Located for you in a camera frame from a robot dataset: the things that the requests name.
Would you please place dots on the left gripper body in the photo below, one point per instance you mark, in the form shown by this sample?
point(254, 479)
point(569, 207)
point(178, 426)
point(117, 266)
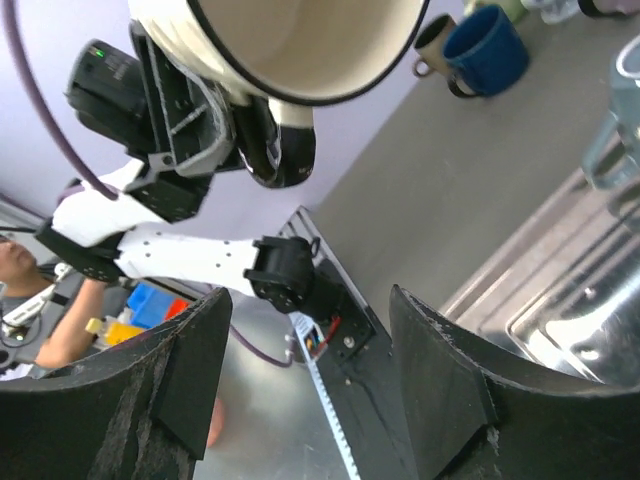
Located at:
point(192, 124)

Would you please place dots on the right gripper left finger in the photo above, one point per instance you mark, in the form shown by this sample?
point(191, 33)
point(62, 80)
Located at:
point(139, 410)

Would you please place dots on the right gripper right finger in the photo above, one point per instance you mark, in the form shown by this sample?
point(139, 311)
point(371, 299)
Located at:
point(477, 411)

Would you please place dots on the cream mug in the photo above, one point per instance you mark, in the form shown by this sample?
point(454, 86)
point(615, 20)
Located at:
point(278, 61)

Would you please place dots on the brown striped cup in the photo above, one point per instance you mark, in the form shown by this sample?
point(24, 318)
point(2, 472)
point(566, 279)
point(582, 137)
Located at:
point(429, 46)

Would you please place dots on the grey blue mug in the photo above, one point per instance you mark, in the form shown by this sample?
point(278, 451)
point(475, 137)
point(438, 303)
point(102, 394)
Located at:
point(612, 158)

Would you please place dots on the dark blue mug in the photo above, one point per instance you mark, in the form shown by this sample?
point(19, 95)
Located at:
point(486, 54)

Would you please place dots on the light blue white mug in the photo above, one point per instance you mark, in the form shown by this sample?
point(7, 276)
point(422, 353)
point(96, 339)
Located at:
point(553, 11)

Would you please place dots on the purple mug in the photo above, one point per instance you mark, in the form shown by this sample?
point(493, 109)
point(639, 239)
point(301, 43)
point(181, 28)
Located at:
point(609, 8)

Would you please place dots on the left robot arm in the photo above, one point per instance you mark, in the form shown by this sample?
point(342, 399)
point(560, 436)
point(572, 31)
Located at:
point(123, 224)

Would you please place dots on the coloured storage bins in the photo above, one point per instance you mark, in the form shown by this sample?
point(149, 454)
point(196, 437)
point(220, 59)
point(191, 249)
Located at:
point(146, 308)

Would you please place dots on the person with headset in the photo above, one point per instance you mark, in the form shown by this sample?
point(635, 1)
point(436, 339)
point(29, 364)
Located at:
point(67, 341)

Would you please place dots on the metal tray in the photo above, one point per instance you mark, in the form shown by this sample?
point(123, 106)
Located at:
point(563, 290)

